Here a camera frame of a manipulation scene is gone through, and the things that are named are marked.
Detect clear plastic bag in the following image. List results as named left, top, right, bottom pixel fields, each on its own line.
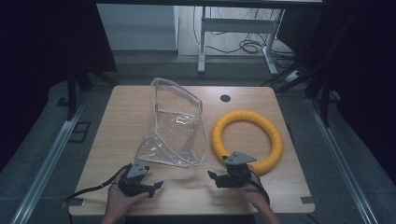
left=135, top=77, right=209, bottom=169

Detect aluminium floor rail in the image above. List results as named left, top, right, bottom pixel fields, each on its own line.
left=10, top=92, right=91, bottom=224
left=305, top=97, right=379, bottom=224

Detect person's left hand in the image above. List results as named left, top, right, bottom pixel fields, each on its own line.
left=104, top=170, right=151, bottom=219

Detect white metal desk frame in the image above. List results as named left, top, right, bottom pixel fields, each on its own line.
left=197, top=6, right=286, bottom=77

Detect dark curtain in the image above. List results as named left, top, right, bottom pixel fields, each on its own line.
left=276, top=0, right=396, bottom=185
left=0, top=0, right=118, bottom=173

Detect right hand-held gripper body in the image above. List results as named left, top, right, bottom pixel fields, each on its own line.
left=215, top=150, right=258, bottom=189

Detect grey tape strip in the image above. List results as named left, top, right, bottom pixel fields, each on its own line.
left=61, top=198, right=86, bottom=208

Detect white power strip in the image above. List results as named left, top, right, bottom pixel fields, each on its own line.
left=284, top=69, right=304, bottom=83

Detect black metal stand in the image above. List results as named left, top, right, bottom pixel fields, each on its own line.
left=57, top=67, right=120, bottom=121
left=261, top=61, right=332, bottom=128

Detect person's right hand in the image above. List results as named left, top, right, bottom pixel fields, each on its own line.
left=237, top=173, right=273, bottom=217

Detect yellow foam ring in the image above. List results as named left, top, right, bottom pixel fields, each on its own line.
left=211, top=109, right=285, bottom=176

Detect black floor cables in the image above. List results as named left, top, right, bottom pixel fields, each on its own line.
left=191, top=6, right=297, bottom=64

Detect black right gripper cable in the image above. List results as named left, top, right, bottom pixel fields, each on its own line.
left=247, top=169, right=271, bottom=206

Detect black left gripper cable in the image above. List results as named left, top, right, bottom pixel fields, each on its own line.
left=63, top=163, right=134, bottom=224

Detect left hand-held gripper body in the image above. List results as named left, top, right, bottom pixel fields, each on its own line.
left=118, top=160, right=150, bottom=198

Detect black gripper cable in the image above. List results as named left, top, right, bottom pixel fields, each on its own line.
left=247, top=169, right=271, bottom=206
left=63, top=163, right=134, bottom=224

